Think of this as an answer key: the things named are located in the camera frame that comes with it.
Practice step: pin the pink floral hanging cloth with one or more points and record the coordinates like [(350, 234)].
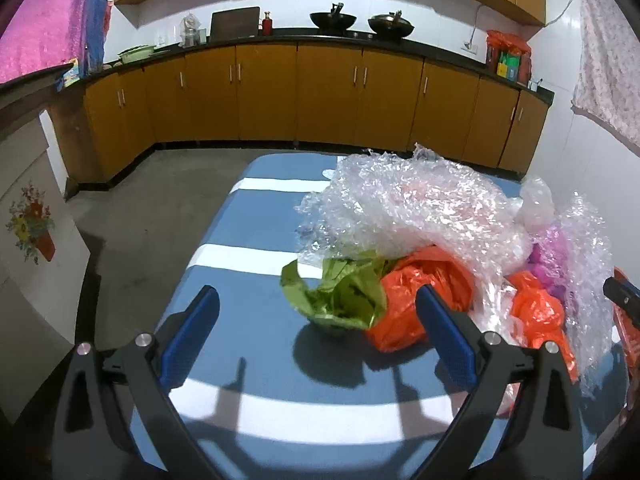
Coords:
[(607, 89)]

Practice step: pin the green basin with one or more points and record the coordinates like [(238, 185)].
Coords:
[(136, 54)]

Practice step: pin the white plastic bag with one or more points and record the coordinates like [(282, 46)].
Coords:
[(537, 210)]

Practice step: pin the pink plastic bag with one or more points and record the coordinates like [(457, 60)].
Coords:
[(548, 260)]

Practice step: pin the magenta hanging cloth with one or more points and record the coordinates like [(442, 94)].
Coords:
[(47, 33)]

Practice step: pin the black wok with utensil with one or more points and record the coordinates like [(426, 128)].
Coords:
[(333, 21)]

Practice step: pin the blue white striped tablecloth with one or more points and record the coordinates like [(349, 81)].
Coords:
[(270, 396)]

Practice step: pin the green plastic bag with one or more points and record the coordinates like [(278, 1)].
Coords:
[(349, 296)]

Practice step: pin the red bottle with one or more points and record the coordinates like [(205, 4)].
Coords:
[(267, 24)]

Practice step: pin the red bag with groceries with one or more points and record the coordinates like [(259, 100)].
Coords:
[(508, 56)]

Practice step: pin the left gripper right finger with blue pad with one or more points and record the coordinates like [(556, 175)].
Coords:
[(543, 437)]

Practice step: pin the lower wooden kitchen cabinets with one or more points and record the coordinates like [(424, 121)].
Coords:
[(308, 94)]

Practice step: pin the red plastic trash basket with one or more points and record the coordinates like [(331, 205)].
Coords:
[(628, 328)]

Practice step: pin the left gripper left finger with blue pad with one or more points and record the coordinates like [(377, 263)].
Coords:
[(91, 439)]

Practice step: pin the white cabinet with flower decal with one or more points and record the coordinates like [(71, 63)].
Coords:
[(43, 265)]

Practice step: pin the clear glass jar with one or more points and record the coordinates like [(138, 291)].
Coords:
[(189, 31)]

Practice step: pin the black lidded pot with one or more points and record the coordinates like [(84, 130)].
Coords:
[(391, 25)]

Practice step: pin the dark cutting board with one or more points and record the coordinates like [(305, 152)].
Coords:
[(235, 23)]

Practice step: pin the large clear bubble wrap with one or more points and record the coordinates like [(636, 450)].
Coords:
[(393, 206)]

